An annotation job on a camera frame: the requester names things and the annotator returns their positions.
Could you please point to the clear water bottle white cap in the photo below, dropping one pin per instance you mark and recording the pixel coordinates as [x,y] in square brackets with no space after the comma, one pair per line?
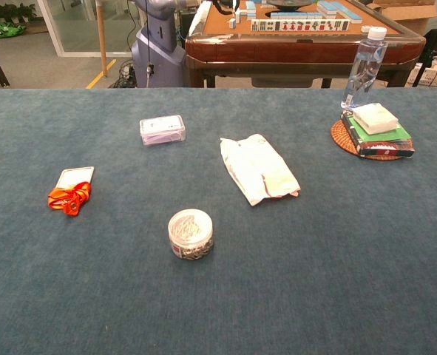
[366,66]

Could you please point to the black tripod stand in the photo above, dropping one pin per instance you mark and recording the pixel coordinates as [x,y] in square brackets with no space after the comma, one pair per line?
[421,70]

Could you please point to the purple robot pedestal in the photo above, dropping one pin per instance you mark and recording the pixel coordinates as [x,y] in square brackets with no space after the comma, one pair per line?
[159,55]

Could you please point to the wooden mahjong table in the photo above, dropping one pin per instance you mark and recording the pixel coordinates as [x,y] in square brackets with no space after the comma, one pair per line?
[295,48]

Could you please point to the single standing mahjong tile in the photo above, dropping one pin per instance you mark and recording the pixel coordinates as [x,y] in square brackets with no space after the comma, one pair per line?
[232,23]

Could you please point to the green book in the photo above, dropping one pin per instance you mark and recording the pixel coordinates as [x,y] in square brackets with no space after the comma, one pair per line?
[392,135]

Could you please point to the cardboard box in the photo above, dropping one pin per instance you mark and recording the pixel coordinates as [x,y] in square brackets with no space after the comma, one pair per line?
[410,15]

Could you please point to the black round dish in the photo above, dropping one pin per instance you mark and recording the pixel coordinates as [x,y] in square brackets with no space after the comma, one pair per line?
[290,3]

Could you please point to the straight row blue mahjong tiles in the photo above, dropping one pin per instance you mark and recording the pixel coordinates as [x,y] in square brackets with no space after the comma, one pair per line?
[295,15]

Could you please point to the single lying white mahjong tile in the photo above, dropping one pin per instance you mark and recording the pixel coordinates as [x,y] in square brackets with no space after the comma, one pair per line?
[366,28]

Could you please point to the woven rattan coaster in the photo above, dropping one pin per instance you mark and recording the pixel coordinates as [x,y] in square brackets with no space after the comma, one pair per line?
[342,140]

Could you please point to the row of face-up mahjong tiles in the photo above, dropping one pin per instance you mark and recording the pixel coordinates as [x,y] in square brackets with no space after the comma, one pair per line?
[299,26]

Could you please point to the clear box of purple picks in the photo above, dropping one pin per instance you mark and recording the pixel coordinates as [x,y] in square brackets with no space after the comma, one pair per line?
[162,129]

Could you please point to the white glass door frame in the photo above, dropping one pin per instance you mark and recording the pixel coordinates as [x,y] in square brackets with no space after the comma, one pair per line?
[53,37]

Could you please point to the small white box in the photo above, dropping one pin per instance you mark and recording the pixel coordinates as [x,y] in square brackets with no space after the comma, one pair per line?
[375,118]

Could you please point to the diagonal stack blue mahjong tiles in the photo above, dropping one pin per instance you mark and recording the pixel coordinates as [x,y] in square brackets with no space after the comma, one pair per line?
[338,11]

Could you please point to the green bag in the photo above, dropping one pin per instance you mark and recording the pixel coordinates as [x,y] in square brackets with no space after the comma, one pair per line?
[7,29]

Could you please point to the wooden pole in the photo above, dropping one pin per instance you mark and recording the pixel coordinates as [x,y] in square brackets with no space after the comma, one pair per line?
[101,37]

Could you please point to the clear round paper clip jar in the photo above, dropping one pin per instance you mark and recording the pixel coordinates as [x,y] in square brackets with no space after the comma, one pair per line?
[190,233]

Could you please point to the short stack blue mahjong tiles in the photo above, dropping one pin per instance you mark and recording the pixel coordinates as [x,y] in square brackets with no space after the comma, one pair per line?
[251,9]

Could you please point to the white plastic packet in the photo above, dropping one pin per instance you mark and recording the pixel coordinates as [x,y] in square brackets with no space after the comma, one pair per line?
[255,166]

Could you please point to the stacked books green cover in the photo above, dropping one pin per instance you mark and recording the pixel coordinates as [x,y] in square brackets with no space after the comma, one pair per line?
[384,148]

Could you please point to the green potted plants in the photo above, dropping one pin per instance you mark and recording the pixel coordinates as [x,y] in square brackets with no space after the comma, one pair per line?
[3,13]

